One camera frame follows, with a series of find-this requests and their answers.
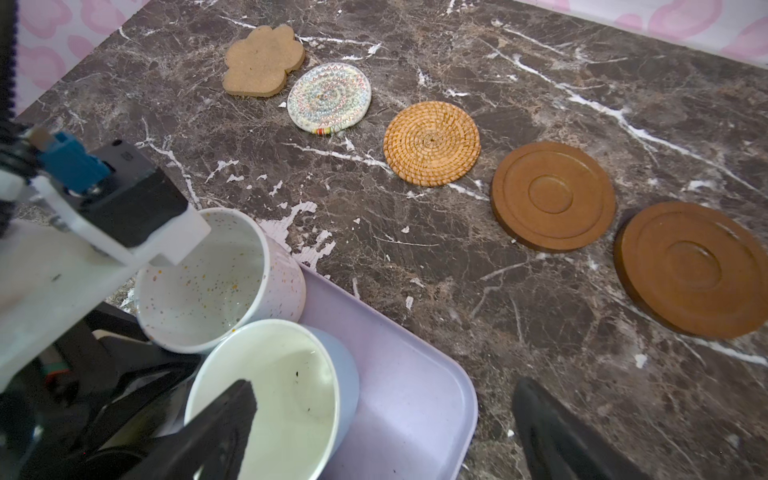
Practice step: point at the white speckled mug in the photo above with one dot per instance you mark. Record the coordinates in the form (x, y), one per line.
(235, 276)

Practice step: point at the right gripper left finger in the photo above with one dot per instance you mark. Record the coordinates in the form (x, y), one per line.
(211, 446)

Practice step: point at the light blue mug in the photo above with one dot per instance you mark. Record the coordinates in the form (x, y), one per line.
(306, 386)

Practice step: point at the cork paw-shaped coaster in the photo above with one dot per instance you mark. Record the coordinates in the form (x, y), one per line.
(258, 65)

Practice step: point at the lavender plastic tray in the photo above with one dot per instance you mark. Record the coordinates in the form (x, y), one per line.
(418, 408)

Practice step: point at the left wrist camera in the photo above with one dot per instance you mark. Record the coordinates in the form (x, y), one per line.
(114, 198)

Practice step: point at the white multicolour woven coaster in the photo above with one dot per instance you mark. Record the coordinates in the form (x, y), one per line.
(329, 98)

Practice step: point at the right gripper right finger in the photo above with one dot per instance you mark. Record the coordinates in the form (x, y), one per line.
(559, 445)

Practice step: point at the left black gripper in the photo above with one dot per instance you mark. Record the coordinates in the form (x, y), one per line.
(56, 414)

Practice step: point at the rattan woven round coaster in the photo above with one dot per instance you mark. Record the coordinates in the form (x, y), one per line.
(431, 143)

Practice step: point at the brown wooden round coaster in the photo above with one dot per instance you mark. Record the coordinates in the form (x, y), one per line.
(552, 197)

